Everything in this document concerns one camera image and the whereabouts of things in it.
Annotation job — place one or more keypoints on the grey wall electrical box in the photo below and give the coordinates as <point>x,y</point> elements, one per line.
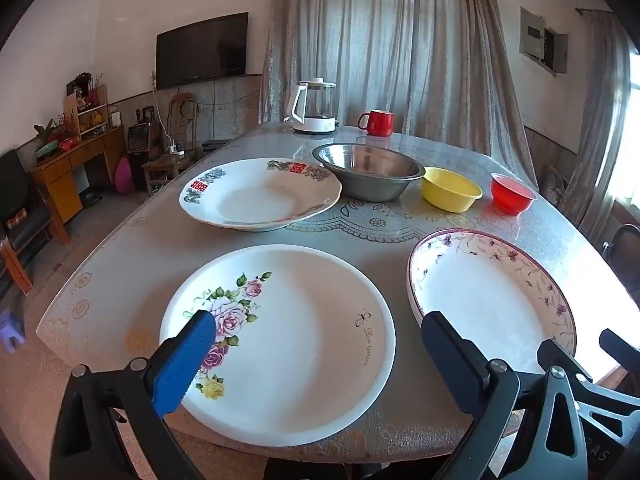
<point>532,35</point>

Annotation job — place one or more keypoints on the white power strip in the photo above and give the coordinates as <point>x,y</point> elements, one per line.
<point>176,149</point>

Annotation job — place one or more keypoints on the black bench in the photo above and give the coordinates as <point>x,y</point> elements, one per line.
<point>217,143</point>

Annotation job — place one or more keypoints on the wooden desk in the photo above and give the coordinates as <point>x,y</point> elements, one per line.
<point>60,185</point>

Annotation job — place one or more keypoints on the potted plant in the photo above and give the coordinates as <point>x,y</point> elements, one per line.
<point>45,132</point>

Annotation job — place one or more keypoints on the white plate purple floral rim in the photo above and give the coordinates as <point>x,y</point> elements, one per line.
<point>480,285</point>

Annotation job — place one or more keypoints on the wooden shelf with ornaments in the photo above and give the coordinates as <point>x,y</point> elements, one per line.
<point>92,115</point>

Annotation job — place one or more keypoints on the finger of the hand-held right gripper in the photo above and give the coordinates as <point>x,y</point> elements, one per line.
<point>552,352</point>
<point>620,346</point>

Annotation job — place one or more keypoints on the wide grey curtain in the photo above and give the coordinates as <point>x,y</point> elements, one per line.
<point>400,35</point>

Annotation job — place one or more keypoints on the white plate with red characters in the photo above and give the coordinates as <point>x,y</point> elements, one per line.
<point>260,200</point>

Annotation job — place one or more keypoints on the bundle of bags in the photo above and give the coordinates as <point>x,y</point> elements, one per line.
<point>552,182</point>

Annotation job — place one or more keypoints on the white plate with pink roses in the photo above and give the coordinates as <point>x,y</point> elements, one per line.
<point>300,320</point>

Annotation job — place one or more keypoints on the purple plastic stool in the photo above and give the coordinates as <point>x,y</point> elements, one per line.
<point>10,330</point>

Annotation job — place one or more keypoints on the stainless steel bowl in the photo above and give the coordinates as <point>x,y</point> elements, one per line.
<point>370,180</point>

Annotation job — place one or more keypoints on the wooden chair pink cushion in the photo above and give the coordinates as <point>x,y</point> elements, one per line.
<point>625,240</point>

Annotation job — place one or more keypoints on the red mug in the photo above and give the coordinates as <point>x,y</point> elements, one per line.
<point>377,122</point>

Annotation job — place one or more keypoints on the black speaker box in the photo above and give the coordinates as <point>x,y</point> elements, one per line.
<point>138,137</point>

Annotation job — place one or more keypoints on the red plastic bowl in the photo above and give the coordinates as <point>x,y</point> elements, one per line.
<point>510,197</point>

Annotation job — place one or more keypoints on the window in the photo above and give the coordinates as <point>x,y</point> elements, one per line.
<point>630,135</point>

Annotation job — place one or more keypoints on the white glass electric kettle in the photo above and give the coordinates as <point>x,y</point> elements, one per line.
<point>315,122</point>

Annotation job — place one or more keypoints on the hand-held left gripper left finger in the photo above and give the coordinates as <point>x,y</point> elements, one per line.
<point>185,365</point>

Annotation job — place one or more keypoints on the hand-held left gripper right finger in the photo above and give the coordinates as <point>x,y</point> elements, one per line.
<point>450,365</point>

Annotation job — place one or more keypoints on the black wall television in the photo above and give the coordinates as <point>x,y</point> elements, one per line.
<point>200,50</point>

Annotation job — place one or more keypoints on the pink bag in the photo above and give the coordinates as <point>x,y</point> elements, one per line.
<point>122,177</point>

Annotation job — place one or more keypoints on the yellow plastic bowl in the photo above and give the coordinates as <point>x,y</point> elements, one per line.
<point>450,195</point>

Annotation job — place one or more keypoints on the narrow grey window curtain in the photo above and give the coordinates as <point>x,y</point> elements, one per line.
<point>595,110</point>

